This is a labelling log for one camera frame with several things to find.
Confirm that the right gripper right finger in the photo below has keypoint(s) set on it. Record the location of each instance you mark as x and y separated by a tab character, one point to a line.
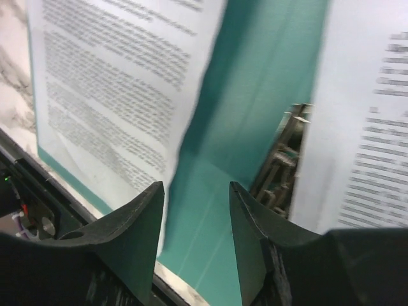
280	263

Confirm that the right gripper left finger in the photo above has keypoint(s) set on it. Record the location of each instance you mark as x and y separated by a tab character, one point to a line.
108	262

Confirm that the printed paper sheets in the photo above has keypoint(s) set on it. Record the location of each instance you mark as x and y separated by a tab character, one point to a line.
115	86

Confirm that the teal file folder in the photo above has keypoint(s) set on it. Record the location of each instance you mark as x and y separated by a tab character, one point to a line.
263	61

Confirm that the metal folder clip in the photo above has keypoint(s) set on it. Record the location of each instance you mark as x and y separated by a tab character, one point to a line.
274	183

